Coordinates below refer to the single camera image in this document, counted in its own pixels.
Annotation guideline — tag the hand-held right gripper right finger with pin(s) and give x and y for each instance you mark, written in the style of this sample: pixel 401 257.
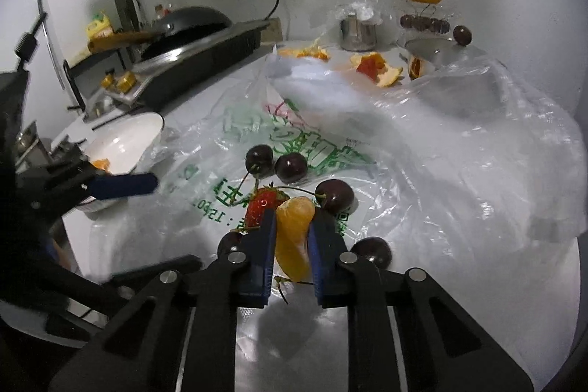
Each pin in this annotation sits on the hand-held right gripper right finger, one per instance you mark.
pixel 322 268

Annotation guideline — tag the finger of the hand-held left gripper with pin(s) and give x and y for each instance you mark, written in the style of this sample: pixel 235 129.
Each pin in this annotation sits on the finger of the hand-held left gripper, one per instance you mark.
pixel 69 168
pixel 126 185

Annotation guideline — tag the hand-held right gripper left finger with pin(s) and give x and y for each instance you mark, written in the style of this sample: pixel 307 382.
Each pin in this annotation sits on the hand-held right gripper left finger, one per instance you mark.
pixel 262 268

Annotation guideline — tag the peeled orange segment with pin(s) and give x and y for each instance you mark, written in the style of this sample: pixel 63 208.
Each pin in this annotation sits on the peeled orange segment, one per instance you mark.
pixel 294 236
pixel 101 164

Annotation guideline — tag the dark red cherry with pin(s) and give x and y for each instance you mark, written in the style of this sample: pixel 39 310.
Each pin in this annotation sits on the dark red cherry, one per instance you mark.
pixel 374 250
pixel 258 158
pixel 291 168
pixel 336 195
pixel 228 241

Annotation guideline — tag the white plate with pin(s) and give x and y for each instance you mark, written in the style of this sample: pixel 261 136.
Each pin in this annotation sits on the white plate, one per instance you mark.
pixel 124 139

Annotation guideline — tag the red strawberry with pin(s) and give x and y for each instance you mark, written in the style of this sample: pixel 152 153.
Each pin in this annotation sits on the red strawberry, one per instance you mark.
pixel 262 206

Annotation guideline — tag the small gold knob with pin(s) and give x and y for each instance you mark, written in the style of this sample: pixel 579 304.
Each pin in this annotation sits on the small gold knob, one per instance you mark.
pixel 109 80

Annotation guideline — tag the large gold knob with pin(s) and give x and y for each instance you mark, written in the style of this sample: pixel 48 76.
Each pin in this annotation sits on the large gold knob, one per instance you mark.
pixel 125 82

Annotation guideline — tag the black metal rack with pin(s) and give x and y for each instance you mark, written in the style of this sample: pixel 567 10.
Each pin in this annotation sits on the black metal rack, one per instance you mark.
pixel 92 59

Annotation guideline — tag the steel induction cooker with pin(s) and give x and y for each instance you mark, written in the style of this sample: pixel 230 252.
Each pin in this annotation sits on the steel induction cooker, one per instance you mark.
pixel 193 66

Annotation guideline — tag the yellow package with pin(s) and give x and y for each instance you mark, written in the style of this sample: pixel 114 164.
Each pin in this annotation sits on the yellow package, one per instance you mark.
pixel 100 27

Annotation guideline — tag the clear printed plastic bag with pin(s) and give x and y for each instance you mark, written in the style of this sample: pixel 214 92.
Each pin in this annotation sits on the clear printed plastic bag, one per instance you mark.
pixel 436 144

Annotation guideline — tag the yellow cap oil bottle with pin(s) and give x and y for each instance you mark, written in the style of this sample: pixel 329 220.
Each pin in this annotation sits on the yellow cap oil bottle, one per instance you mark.
pixel 159 11

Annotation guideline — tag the red cap bottle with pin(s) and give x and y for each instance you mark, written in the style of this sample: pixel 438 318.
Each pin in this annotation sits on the red cap bottle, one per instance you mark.
pixel 171 0

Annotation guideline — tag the orange peel with red flesh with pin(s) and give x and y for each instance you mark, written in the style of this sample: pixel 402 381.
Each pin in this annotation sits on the orange peel with red flesh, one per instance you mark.
pixel 376 68

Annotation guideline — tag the cup-shaped orange peel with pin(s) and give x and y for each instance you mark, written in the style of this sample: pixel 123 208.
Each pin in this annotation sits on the cup-shaped orange peel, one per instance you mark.
pixel 308 51

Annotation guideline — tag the cut orange piece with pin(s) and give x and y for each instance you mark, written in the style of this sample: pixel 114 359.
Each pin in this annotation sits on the cut orange piece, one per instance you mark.
pixel 415 68

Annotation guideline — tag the steel cup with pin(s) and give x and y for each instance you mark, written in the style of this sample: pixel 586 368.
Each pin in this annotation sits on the steel cup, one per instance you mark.
pixel 358 34

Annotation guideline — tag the steel pot with brown knob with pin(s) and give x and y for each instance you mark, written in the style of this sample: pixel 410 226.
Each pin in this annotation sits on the steel pot with brown knob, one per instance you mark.
pixel 441 50

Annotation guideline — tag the row of small dark cherries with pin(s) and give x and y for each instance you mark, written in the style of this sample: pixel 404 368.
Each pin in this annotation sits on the row of small dark cherries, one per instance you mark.
pixel 422 22

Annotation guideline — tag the small clear plastic bag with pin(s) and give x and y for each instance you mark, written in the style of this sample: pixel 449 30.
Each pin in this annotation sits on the small clear plastic bag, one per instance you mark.
pixel 363 4

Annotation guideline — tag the glass bowl of fruit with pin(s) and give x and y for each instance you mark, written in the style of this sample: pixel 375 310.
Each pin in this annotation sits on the glass bowl of fruit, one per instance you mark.
pixel 427 13

